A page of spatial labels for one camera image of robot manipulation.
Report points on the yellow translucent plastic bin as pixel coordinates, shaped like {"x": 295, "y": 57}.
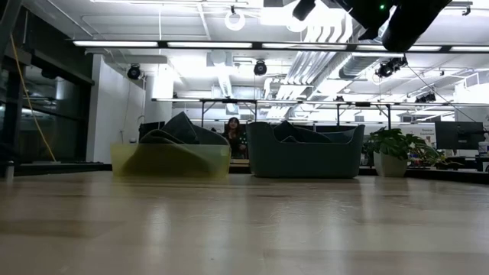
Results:
{"x": 126, "y": 160}

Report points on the grey garment in pile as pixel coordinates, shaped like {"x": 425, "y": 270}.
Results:
{"x": 151, "y": 130}

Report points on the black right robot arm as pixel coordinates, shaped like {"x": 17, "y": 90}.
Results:
{"x": 416, "y": 23}

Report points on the black round ceiling spotlight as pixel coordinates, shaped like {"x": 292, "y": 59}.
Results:
{"x": 133, "y": 72}
{"x": 260, "y": 68}

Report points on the silver table foot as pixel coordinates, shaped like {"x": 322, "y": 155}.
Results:
{"x": 9, "y": 171}

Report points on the black ceiling track fixture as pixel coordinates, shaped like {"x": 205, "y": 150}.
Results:
{"x": 466, "y": 9}

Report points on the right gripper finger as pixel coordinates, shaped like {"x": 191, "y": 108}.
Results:
{"x": 303, "y": 9}

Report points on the black computer monitor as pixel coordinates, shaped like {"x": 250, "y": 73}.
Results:
{"x": 458, "y": 135}

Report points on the grey frame strut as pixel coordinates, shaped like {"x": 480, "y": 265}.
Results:
{"x": 9, "y": 23}

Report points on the dark blue garment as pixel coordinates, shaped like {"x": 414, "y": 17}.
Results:
{"x": 183, "y": 126}

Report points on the long ceiling light bar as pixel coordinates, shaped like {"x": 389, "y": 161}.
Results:
{"x": 114, "y": 44}

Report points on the white plant pot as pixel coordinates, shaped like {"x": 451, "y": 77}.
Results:
{"x": 389, "y": 166}

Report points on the green leafy plant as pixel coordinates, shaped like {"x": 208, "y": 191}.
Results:
{"x": 393, "y": 143}

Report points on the black ceiling camera cluster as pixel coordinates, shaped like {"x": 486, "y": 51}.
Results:
{"x": 389, "y": 68}

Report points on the white wall sign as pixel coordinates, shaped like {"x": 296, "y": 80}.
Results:
{"x": 426, "y": 133}

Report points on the person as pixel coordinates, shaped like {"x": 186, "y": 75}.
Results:
{"x": 234, "y": 137}

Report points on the black vertical post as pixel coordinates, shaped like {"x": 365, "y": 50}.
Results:
{"x": 13, "y": 114}

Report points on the blue plastic bin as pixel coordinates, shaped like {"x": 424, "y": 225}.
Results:
{"x": 305, "y": 160}

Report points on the silver ventilation duct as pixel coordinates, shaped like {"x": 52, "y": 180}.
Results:
{"x": 355, "y": 66}

